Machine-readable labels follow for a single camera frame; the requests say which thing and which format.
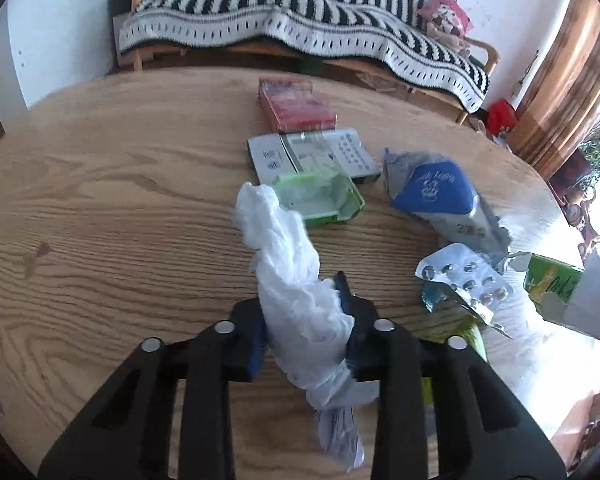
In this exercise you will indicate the black and white striped blanket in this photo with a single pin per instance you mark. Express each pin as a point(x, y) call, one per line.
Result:
point(330, 15)

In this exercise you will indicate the teal wrapper scrap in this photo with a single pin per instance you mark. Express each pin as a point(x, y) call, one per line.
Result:
point(432, 297)

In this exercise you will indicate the red plastic bucket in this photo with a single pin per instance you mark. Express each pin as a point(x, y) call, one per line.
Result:
point(501, 116)

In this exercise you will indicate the blue and silver pouch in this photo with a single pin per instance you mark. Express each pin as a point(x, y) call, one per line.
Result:
point(435, 190)

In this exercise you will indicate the red box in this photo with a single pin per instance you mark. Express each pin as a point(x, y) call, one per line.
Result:
point(295, 110)

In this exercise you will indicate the white panel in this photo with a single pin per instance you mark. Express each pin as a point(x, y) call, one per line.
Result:
point(55, 35)

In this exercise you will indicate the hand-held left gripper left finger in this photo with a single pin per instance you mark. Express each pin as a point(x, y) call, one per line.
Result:
point(252, 355)

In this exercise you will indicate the white plastic bag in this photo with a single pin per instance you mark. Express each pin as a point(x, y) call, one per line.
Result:
point(290, 280)

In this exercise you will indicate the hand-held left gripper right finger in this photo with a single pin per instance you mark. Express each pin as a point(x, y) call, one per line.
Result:
point(357, 345)

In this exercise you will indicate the green and silver sachet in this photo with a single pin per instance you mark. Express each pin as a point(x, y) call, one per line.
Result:
point(467, 332)

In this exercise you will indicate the silver blister pack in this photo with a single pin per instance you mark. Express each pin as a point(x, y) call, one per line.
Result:
point(460, 270)

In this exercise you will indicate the beige cloth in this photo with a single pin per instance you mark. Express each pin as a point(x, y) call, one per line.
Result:
point(447, 37)

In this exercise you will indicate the dark red plant pot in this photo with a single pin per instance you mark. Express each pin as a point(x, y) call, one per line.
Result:
point(570, 172)

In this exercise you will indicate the round wooden table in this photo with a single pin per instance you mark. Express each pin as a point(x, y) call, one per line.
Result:
point(130, 185)

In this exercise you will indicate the brown curtain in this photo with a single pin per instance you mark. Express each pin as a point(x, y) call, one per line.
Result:
point(570, 75)

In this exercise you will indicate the green and white carton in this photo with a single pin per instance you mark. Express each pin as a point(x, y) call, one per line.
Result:
point(550, 285)

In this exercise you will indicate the grey and white box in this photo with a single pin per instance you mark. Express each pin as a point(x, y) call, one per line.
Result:
point(350, 155)

